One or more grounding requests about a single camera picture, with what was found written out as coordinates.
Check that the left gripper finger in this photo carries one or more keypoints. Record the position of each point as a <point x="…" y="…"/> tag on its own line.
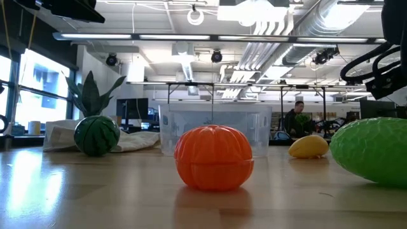
<point x="82" y="11"/>

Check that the green textured toy fruit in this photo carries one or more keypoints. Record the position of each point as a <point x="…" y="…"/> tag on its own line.
<point x="372" y="149"/>

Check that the yellow toy banana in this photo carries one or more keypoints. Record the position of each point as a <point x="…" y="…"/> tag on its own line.
<point x="308" y="147"/>

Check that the green toy watermelon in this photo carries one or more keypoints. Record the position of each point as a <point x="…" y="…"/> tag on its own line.
<point x="97" y="136"/>

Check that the orange toy orange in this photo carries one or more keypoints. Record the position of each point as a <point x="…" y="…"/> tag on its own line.
<point x="213" y="159"/>

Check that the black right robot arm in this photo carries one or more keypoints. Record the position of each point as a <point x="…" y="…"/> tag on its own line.
<point x="395" y="19"/>

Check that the clear plastic tupperware container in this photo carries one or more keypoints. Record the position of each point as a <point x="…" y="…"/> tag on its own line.
<point x="190" y="117"/>

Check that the dark background monitor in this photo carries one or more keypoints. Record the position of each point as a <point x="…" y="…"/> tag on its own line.
<point x="376" y="109"/>

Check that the long ceiling light bar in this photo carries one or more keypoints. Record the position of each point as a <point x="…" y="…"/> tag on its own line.
<point x="95" y="36"/>

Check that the green artificial plant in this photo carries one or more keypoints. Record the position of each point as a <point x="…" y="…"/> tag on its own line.
<point x="90" y="95"/>

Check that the small green background plant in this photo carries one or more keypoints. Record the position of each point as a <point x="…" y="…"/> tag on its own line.
<point x="302" y="119"/>

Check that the person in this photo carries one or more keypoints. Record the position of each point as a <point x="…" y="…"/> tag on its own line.
<point x="291" y="124"/>

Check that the black computer monitor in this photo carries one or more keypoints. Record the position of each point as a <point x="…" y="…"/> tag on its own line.
<point x="132" y="108"/>

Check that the blue white round object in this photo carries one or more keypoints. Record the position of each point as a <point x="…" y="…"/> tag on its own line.
<point x="281" y="136"/>

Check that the white cylinder container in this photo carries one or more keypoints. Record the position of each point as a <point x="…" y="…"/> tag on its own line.
<point x="34" y="128"/>

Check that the white checked cloth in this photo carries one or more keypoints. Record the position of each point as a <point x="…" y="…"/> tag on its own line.
<point x="136" y="141"/>

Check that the black ceiling camera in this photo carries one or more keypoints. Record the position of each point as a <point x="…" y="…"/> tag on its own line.
<point x="321" y="57"/>

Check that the black workstation frame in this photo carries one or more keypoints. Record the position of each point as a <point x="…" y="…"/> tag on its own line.
<point x="302" y="86"/>
<point x="190" y="84"/>

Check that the silver ventilation duct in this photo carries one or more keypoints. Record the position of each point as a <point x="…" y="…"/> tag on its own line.
<point x="318" y="25"/>

